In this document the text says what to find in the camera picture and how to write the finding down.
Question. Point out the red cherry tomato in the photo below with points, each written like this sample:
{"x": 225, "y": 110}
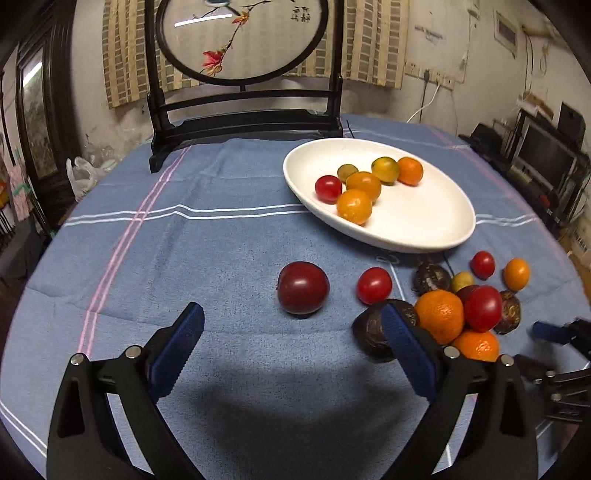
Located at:
{"x": 374, "y": 285}
{"x": 328, "y": 189}
{"x": 483, "y": 264}

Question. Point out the round embroidered table screen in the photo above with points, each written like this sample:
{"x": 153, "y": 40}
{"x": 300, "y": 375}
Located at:
{"x": 240, "y": 27}

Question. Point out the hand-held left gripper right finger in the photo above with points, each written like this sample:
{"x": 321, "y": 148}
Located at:
{"x": 408, "y": 355}

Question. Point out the grey monitor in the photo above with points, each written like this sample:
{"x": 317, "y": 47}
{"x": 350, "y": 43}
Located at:
{"x": 545, "y": 152}

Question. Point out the yellow cherry tomato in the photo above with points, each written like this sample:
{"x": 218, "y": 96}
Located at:
{"x": 462, "y": 280}

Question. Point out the mandarin orange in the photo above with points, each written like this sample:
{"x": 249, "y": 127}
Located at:
{"x": 478, "y": 346}
{"x": 439, "y": 316}

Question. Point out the black speaker box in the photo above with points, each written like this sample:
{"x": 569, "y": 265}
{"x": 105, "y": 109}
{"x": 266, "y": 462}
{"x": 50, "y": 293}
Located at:
{"x": 571, "y": 121}

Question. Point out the dark red tomato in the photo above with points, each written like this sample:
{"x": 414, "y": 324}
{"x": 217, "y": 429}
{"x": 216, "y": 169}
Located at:
{"x": 303, "y": 287}

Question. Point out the blue striped tablecloth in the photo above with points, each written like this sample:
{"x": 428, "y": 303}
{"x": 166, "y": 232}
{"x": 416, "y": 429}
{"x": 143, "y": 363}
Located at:
{"x": 207, "y": 258}

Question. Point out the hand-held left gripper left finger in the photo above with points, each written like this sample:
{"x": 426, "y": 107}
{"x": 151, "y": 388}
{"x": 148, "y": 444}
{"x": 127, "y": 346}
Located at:
{"x": 180, "y": 350}

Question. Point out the white plastic bag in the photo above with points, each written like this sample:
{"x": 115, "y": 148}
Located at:
{"x": 83, "y": 177}

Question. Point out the white wall box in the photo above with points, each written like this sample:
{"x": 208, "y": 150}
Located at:
{"x": 505, "y": 32}

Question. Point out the beige checked curtain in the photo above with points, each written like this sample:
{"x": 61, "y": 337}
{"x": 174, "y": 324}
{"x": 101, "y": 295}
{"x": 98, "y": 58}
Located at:
{"x": 369, "y": 41}

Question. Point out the large red tomato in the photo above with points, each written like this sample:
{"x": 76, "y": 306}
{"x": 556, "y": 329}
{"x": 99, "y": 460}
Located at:
{"x": 483, "y": 308}

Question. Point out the green and orange tomato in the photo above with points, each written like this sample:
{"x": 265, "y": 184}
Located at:
{"x": 385, "y": 169}

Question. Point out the dark low cabinet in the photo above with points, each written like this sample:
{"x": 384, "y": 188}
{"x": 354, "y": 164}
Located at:
{"x": 531, "y": 187}

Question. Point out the orange cherry tomato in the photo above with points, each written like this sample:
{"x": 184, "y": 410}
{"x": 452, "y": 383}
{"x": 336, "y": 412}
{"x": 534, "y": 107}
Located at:
{"x": 364, "y": 184}
{"x": 354, "y": 206}
{"x": 516, "y": 273}

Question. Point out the small green cherry tomato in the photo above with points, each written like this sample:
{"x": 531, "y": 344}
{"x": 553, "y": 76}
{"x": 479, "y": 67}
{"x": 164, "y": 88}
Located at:
{"x": 347, "y": 171}

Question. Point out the right orange tomato in plate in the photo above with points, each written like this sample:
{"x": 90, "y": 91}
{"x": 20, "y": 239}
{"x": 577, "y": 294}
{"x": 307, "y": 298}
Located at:
{"x": 411, "y": 171}

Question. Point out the white wall sockets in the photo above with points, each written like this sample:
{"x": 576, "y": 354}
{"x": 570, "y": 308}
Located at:
{"x": 438, "y": 78}

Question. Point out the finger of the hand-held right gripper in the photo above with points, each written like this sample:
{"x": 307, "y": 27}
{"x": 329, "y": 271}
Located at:
{"x": 549, "y": 332}
{"x": 531, "y": 367}

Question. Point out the white oval plate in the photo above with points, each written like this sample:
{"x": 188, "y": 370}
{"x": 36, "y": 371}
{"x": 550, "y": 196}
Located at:
{"x": 415, "y": 217}

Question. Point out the dark wooden cabinet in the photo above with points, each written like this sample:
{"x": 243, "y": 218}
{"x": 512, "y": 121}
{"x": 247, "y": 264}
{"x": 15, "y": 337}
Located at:
{"x": 55, "y": 138}

